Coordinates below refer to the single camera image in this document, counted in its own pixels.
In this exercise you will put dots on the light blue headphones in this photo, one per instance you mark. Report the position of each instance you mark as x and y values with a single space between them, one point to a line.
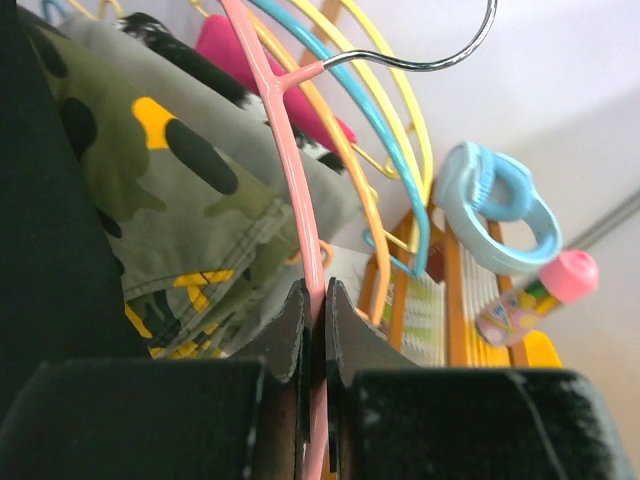
474 185

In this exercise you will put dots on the outer yellow hanger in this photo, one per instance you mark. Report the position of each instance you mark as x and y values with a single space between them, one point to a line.
405 100

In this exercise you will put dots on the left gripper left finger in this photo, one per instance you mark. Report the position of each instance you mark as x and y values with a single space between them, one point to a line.
244 417

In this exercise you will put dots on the yellow plastic tray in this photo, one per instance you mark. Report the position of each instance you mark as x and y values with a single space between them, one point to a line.
540 351

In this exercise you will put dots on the blue hanger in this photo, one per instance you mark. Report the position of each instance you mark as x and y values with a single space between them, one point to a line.
363 88

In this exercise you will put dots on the orange hanger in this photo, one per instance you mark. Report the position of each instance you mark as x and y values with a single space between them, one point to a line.
333 202

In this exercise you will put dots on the yellow hanger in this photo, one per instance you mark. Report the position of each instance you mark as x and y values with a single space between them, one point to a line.
244 93
405 100

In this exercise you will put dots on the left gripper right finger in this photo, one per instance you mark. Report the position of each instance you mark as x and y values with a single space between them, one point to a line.
391 419

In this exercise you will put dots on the green booklet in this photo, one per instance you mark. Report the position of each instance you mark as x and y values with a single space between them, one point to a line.
423 332

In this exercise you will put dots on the camouflage trousers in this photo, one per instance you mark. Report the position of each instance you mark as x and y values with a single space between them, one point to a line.
196 238

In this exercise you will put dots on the inner yellow hanger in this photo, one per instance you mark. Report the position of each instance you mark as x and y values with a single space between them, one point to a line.
244 93

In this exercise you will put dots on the wooden desk shelf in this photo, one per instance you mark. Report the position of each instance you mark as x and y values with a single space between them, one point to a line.
467 288

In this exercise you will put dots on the pink cap bottle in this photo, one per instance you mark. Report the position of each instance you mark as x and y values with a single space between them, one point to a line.
507 319

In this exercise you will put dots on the pink hanger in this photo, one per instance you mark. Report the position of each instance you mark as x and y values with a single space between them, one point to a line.
295 200

